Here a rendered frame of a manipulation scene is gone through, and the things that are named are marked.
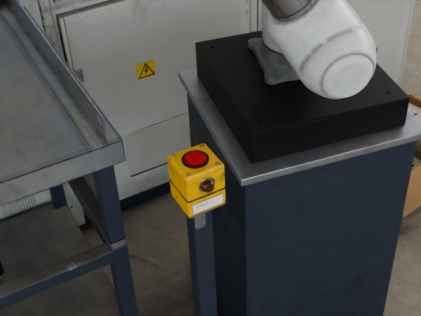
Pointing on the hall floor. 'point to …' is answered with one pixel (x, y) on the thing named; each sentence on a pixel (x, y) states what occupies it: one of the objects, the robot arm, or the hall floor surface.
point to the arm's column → (309, 234)
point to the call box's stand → (202, 264)
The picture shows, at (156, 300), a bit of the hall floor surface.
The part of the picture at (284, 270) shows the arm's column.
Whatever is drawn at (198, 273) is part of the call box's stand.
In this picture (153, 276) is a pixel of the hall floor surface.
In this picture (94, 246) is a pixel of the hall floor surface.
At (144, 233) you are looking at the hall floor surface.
